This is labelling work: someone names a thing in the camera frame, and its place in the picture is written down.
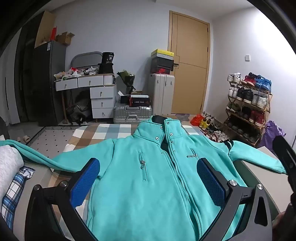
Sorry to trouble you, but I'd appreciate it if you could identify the pile of loose shoes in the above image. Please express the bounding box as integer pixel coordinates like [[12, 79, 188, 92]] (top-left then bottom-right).
[[200, 112, 229, 143]]

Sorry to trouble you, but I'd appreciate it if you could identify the wooden door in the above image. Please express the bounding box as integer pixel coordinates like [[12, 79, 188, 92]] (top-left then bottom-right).
[[169, 10, 211, 115]]

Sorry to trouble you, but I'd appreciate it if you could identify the dark refrigerator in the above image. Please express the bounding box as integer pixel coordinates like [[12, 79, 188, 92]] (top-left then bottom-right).
[[32, 40, 66, 127]]

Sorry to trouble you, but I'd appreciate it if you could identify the bouquet in black wrap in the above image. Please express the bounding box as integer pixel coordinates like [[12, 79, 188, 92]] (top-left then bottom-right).
[[117, 70, 137, 94]]

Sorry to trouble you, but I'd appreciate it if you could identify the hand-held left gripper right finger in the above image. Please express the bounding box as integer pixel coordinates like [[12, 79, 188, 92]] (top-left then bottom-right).
[[196, 158, 272, 241]]

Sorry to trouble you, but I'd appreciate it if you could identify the red plastic bag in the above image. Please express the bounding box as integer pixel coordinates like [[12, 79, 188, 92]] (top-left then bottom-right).
[[190, 114, 205, 127]]

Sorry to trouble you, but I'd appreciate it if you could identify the white hard suitcase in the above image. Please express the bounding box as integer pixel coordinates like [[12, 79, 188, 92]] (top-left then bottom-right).
[[148, 73, 175, 116]]

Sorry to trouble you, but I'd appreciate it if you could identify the white dressing desk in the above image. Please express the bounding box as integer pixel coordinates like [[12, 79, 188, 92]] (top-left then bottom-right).
[[54, 73, 116, 124]]

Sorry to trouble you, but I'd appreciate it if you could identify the black gift bag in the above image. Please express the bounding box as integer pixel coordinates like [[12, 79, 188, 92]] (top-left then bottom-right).
[[98, 62, 114, 75]]

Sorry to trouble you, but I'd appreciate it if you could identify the dark duffel bag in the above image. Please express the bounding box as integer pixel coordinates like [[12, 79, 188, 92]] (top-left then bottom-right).
[[66, 98, 93, 126]]

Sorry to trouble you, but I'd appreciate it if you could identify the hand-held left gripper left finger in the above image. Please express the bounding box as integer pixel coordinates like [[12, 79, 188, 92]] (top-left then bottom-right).
[[24, 158, 101, 241]]

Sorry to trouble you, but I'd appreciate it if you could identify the grey rounded vanity mirror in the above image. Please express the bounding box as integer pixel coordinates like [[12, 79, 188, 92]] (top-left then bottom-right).
[[70, 51, 103, 70]]

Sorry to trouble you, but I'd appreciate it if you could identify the teal zip jacket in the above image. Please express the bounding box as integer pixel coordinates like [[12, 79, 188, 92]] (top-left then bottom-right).
[[0, 115, 287, 241]]

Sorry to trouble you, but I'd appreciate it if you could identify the grey dotted rug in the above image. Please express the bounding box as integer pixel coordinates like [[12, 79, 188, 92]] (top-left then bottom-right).
[[25, 125, 90, 153]]

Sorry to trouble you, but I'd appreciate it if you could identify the large flat cardboard box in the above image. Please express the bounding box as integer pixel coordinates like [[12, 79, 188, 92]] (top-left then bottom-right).
[[34, 10, 56, 49]]

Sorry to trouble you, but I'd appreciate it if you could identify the person's right hand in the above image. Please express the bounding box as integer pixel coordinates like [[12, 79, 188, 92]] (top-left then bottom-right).
[[272, 210, 289, 232]]

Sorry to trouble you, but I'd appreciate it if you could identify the silver ribbed suitcase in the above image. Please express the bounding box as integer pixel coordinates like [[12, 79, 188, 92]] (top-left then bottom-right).
[[113, 103, 153, 124]]

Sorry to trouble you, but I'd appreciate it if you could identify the purple plastic bag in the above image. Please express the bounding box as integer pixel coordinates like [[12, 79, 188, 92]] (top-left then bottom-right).
[[258, 120, 296, 151]]

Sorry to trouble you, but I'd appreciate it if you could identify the grey pillow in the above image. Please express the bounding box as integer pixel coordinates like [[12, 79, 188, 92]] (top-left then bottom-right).
[[0, 146, 25, 200]]

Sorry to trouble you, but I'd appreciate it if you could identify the blue plaid cloth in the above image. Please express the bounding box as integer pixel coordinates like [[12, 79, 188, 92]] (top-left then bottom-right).
[[1, 167, 36, 230]]

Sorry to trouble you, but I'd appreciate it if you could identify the checkered blanket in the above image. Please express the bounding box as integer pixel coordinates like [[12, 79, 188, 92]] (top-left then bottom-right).
[[62, 123, 201, 153]]

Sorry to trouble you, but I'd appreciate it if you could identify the heap of desk clutter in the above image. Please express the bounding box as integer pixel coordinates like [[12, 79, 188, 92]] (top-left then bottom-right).
[[54, 67, 101, 80]]

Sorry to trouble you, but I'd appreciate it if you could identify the black labelled tub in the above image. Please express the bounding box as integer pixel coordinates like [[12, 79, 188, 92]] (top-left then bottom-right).
[[102, 52, 115, 64]]

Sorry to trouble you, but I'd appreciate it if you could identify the pale grey side table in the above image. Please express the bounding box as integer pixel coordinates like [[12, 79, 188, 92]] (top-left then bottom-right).
[[232, 146, 290, 215]]

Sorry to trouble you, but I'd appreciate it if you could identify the dark wardrobe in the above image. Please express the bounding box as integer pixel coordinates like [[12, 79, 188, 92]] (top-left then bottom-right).
[[14, 27, 35, 123]]

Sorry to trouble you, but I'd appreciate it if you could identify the red and black shoe box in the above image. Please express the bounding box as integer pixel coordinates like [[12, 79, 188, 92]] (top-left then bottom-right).
[[150, 65, 173, 75]]

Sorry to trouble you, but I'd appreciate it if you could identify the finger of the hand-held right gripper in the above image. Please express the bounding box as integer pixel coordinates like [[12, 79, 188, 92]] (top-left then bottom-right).
[[272, 136, 296, 195]]

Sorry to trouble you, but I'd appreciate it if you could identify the small open cardboard box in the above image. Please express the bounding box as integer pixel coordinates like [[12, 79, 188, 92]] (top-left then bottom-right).
[[55, 31, 75, 45]]

